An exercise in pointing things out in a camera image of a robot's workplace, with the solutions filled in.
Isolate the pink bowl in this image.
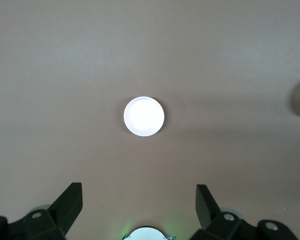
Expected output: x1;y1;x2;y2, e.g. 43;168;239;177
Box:
123;96;165;137

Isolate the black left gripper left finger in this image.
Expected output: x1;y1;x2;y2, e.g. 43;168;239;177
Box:
0;182;84;240

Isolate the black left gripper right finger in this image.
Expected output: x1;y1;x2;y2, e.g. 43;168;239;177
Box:
189;184;300;240

